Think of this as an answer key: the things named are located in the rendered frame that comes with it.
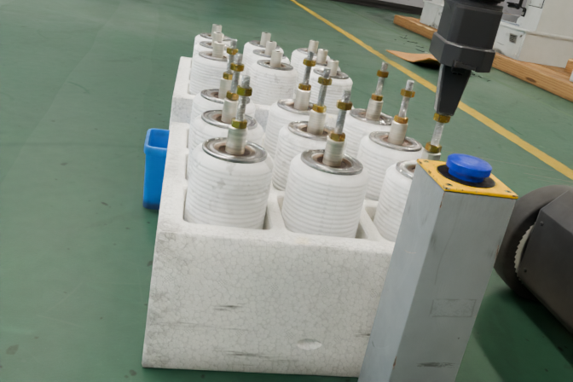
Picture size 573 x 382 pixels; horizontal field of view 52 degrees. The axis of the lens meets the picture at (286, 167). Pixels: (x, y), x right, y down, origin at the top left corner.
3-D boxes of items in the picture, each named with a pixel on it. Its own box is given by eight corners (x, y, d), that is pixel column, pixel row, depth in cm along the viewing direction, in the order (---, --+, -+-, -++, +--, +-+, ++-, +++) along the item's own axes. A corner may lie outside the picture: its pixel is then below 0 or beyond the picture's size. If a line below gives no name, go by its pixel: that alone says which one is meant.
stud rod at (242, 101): (230, 139, 68) (240, 75, 65) (234, 137, 68) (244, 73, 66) (238, 141, 67) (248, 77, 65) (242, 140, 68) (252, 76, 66)
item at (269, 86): (280, 144, 132) (294, 64, 126) (285, 159, 123) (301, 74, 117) (237, 138, 131) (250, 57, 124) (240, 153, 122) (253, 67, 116)
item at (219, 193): (160, 289, 72) (176, 150, 65) (199, 257, 80) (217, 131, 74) (231, 317, 69) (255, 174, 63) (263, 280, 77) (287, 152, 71)
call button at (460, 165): (474, 175, 56) (480, 154, 56) (494, 192, 53) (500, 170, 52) (436, 170, 56) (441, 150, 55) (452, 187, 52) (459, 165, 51)
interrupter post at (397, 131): (406, 147, 83) (412, 124, 82) (392, 147, 82) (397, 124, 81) (396, 141, 85) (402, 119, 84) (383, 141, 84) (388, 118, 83)
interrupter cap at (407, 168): (465, 182, 74) (467, 176, 74) (438, 193, 68) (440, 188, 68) (413, 160, 78) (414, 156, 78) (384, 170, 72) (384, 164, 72)
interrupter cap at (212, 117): (191, 113, 80) (192, 109, 80) (240, 114, 84) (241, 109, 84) (216, 133, 74) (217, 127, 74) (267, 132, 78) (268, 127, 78)
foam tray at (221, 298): (369, 237, 112) (392, 148, 106) (452, 383, 76) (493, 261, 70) (159, 217, 104) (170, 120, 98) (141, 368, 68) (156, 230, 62)
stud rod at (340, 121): (338, 153, 70) (352, 92, 67) (330, 153, 70) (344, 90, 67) (337, 151, 71) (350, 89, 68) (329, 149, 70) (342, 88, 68)
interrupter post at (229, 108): (217, 119, 80) (220, 96, 78) (233, 119, 81) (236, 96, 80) (225, 125, 78) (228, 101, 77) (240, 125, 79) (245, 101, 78)
